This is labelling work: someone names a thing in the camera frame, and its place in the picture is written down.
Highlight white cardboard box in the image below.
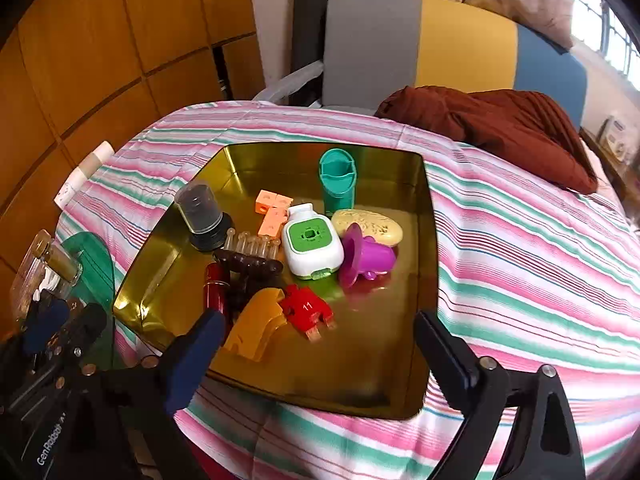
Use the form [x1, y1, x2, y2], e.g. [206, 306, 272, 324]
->
[600, 116, 631, 161]

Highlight clear plastic container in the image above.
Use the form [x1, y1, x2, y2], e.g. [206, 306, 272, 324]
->
[10, 230, 56, 321]

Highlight gold metal tin box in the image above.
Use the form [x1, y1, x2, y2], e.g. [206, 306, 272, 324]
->
[112, 142, 441, 421]

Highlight white tube bottle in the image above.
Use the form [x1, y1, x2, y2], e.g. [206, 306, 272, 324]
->
[54, 141, 116, 207]

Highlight black bed post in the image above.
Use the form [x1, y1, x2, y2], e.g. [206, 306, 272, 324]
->
[291, 0, 334, 106]

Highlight grey yellow blue headboard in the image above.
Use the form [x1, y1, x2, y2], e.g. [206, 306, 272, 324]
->
[322, 0, 588, 131]

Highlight yellow carved egg-shaped object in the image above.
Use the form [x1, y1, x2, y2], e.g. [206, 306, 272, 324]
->
[331, 209, 403, 247]

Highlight clear jar with black cap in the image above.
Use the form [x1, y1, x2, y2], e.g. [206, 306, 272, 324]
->
[174, 182, 236, 252]

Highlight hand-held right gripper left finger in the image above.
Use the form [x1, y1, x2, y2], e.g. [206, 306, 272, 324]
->
[105, 309, 227, 480]

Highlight teal plastic cup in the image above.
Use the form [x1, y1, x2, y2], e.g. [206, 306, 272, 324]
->
[318, 148, 357, 217]

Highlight orange linking cubes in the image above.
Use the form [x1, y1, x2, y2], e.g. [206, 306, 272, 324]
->
[255, 189, 293, 238]

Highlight purple plastic cup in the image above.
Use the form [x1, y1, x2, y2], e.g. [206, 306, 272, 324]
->
[337, 222, 398, 288]

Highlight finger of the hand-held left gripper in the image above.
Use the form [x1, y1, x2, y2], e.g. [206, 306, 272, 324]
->
[22, 300, 71, 356]
[10, 304, 108, 396]

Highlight yellow-orange curved plastic piece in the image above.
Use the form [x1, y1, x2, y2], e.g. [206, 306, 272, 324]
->
[222, 287, 290, 362]

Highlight red numbered plastic piece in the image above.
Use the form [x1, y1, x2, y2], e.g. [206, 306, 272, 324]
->
[279, 284, 335, 343]

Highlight red-brown quilt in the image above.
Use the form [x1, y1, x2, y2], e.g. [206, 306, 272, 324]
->
[375, 86, 599, 195]

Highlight wooden shelf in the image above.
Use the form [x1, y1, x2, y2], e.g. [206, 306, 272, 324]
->
[580, 130, 640, 221]

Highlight white bed rail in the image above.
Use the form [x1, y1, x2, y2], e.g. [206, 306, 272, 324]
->
[252, 60, 326, 106]

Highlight wooden wardrobe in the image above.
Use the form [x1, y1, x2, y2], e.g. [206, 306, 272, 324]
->
[0, 0, 266, 341]

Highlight brown beaded object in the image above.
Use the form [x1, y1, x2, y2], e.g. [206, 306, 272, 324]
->
[214, 250, 285, 311]

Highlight glass jar with gold lid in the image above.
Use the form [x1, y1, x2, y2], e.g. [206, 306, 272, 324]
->
[32, 237, 83, 286]

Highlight red cylinder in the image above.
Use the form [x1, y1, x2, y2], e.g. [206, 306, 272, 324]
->
[202, 262, 232, 321]

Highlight window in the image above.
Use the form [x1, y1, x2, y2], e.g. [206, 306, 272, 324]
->
[570, 0, 640, 81]

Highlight white and green device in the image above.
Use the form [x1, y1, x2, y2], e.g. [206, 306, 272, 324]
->
[281, 202, 345, 280]

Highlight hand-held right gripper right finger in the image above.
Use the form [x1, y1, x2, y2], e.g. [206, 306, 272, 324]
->
[414, 310, 586, 480]

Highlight striped bedsheet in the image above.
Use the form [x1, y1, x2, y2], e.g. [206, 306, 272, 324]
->
[55, 100, 640, 480]

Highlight pale pink duvet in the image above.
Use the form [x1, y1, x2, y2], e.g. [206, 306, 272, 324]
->
[580, 137, 626, 201]

